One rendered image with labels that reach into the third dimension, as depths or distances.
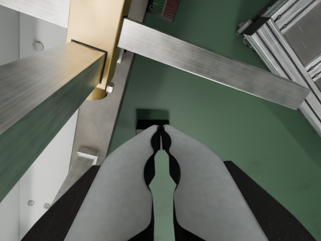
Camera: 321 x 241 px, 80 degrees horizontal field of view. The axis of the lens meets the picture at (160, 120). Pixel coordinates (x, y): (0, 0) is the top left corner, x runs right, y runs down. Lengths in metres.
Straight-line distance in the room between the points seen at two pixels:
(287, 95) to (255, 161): 1.30
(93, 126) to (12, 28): 0.24
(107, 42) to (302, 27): 0.90
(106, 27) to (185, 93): 0.96
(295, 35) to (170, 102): 0.66
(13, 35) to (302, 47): 1.00
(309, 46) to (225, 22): 0.38
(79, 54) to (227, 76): 0.16
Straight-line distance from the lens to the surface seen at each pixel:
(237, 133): 1.37
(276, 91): 0.28
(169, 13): 0.36
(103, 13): 0.22
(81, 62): 0.17
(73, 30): 0.23
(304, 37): 1.05
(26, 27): 0.51
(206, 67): 0.24
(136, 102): 1.16
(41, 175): 0.71
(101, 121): 0.43
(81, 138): 0.47
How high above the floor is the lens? 1.06
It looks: 61 degrees down
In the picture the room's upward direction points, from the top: 178 degrees clockwise
